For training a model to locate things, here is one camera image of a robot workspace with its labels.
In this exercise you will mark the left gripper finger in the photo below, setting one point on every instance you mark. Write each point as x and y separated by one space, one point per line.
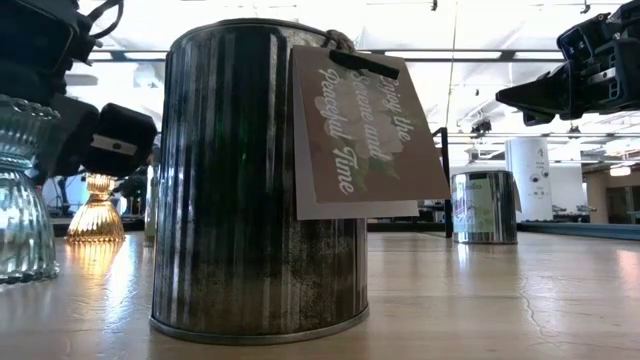
75 135

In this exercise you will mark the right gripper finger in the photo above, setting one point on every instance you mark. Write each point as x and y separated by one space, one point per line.
545 92
539 119

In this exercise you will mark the amber glass candlestick holder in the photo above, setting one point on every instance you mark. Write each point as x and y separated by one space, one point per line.
97 222

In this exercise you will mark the clear glass candlestick holder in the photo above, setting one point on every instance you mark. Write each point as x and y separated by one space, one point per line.
22 225

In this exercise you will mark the dark striped candle tin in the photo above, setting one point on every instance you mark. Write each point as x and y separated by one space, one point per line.
225 200

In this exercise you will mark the brown printed gift tag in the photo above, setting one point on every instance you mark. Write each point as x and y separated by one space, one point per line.
370 150

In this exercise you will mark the silver candle tin flower label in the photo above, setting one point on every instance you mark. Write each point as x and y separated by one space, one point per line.
495 210

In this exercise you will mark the white cylindrical column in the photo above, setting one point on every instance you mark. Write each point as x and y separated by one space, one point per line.
530 175

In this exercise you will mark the black ceiling track light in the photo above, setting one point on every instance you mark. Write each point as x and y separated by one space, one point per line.
481 126

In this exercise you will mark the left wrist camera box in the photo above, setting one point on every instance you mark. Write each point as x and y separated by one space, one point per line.
35 30

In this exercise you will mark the wooden shelf black metal frame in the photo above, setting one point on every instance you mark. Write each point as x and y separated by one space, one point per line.
446 190

